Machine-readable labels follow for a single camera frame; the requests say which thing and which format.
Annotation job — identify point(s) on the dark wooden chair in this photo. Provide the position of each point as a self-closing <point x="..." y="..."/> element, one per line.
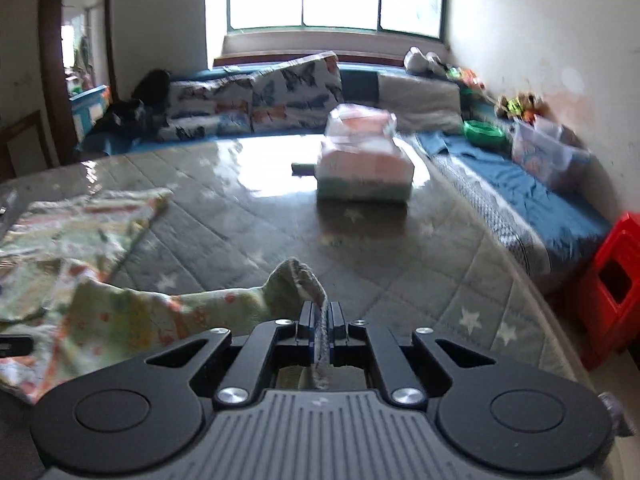
<point x="25" y="145"/>

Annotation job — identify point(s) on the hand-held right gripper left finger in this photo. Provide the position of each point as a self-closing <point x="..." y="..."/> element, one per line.
<point x="314" y="332"/>

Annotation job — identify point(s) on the dark green bar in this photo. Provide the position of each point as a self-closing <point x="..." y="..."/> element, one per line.
<point x="302" y="168"/>

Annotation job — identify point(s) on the colourful toy pile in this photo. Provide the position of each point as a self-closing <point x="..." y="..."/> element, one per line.
<point x="462" y="79"/>

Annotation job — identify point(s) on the floral patterned green garment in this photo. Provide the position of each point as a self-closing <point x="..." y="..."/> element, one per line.
<point x="125" y="315"/>

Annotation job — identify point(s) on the red plastic stool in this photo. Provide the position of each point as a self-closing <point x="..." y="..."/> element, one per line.
<point x="612" y="285"/>

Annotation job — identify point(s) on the butterfly print cushion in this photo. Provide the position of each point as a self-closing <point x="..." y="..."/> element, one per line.
<point x="260" y="100"/>

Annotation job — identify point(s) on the brown plush toy pile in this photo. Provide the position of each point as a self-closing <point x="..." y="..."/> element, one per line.
<point x="520" y="107"/>

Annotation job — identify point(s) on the clear plastic storage box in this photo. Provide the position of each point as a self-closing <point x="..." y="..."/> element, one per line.
<point x="550" y="152"/>

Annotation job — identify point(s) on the blue sofa bed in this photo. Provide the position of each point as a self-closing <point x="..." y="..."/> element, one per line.
<point x="525" y="195"/>

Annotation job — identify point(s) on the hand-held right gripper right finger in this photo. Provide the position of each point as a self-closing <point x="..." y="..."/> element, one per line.
<point x="337" y="331"/>

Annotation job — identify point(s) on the green bowl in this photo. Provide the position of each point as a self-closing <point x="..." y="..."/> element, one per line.
<point x="482" y="132"/>

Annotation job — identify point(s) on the grey cushion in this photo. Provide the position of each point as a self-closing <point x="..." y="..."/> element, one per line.
<point x="420" y="102"/>

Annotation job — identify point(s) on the blue white cabinet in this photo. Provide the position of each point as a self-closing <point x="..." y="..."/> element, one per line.
<point x="90" y="110"/>

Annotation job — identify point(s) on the black bag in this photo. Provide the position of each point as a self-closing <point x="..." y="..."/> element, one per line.
<point x="140" y="102"/>

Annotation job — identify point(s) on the grey star quilted table cover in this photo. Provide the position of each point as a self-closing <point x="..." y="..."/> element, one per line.
<point x="400" y="260"/>

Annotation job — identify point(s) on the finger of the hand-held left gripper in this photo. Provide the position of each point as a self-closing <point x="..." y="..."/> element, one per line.
<point x="17" y="346"/>

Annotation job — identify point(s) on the white plush toy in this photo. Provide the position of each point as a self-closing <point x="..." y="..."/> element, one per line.
<point x="420" y="60"/>

